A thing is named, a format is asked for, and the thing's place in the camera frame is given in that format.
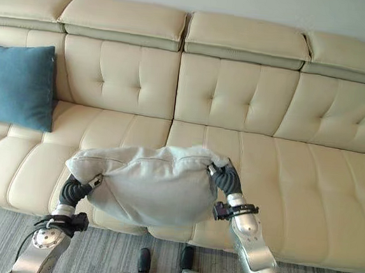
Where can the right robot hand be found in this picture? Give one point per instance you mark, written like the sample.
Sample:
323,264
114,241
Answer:
228,180

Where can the cream leather sofa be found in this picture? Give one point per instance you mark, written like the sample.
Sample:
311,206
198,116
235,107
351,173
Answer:
250,123

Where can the blue square cushion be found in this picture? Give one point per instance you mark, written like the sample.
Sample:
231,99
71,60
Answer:
17,85

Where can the light grey cushion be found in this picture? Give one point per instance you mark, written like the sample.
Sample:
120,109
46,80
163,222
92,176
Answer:
152,188

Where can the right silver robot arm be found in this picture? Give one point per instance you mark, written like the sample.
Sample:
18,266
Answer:
250,238

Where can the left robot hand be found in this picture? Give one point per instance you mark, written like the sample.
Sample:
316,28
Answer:
73,191

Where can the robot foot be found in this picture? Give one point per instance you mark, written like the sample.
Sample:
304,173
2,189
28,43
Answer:
186,258
143,261

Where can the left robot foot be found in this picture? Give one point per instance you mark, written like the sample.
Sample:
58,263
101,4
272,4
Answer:
143,261

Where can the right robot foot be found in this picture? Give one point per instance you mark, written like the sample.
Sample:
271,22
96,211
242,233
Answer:
186,258

